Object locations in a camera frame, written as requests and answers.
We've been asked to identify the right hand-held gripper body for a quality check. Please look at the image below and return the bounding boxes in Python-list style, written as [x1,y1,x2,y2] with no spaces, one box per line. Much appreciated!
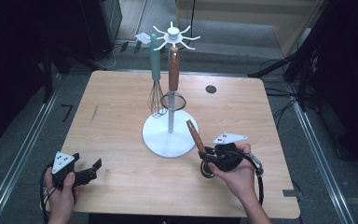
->
[213,133,249,172]

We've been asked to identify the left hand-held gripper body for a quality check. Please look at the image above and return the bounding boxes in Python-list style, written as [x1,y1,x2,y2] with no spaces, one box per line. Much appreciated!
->
[51,151,97,189]

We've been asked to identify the wooden handled metal measuring cup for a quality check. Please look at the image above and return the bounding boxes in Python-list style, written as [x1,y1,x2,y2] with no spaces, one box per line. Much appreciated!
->
[186,119,216,179]

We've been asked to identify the white utensil rack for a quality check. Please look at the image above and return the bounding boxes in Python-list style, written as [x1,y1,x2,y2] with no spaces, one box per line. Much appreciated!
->
[142,21,201,159]

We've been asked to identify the wooden handled mesh strainer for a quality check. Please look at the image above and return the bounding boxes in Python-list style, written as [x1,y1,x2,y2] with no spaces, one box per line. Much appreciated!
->
[160,46,187,112]

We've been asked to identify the teal handled metal whisk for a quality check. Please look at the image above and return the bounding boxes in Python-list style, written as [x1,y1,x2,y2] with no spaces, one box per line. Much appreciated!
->
[147,33,169,119]

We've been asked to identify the person's right hand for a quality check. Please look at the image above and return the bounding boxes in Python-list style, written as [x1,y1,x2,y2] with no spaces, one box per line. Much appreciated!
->
[208,143,259,203]

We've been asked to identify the person's left hand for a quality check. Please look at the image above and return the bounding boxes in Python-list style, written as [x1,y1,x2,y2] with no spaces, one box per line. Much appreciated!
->
[45,167,79,218]

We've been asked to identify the black stand leg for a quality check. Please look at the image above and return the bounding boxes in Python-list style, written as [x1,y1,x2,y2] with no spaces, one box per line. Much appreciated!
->
[247,52,302,78]

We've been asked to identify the white paper tag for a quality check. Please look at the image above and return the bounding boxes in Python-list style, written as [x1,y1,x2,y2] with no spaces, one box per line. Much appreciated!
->
[134,32,152,45]

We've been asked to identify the black cabinet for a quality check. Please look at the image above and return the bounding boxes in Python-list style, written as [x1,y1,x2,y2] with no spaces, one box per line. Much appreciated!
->
[78,0,123,61]

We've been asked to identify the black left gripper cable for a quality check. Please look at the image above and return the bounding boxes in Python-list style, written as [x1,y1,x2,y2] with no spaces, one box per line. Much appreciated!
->
[39,165,56,224]

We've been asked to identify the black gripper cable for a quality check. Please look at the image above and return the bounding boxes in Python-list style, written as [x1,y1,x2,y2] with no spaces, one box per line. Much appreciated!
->
[39,165,56,224]
[229,150,266,207]

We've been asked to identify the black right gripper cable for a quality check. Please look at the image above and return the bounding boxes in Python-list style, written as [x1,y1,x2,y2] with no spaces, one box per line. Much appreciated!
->
[229,150,266,207]

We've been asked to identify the metal floor rail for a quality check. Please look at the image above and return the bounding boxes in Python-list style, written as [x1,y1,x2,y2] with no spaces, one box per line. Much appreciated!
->
[0,90,61,224]
[287,83,356,224]

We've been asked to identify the black floor cables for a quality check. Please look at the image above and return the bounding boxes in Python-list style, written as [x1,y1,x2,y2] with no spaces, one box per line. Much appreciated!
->
[264,87,301,127]

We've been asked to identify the white floor cable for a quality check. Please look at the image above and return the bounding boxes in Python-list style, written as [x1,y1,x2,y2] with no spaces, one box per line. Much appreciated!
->
[92,46,117,70]

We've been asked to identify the black hanging cable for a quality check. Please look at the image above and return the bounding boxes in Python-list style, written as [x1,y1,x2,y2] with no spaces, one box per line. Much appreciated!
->
[187,0,197,48]

